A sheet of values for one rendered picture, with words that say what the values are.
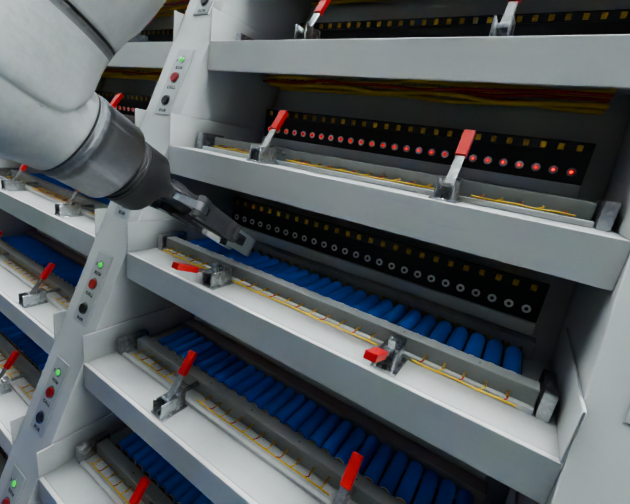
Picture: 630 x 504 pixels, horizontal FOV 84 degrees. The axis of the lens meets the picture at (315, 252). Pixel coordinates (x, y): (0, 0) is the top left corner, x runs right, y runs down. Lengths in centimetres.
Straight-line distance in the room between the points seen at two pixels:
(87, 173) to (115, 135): 4
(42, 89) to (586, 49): 48
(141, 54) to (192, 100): 21
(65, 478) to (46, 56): 62
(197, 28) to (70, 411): 68
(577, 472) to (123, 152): 47
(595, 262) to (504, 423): 16
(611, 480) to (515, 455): 6
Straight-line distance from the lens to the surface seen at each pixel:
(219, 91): 71
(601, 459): 38
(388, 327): 42
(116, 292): 66
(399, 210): 40
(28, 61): 34
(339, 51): 54
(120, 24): 37
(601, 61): 47
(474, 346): 45
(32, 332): 85
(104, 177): 39
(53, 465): 78
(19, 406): 93
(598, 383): 37
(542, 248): 38
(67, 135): 37
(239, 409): 54
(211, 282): 50
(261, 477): 50
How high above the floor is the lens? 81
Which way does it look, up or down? 3 degrees up
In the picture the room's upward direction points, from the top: 20 degrees clockwise
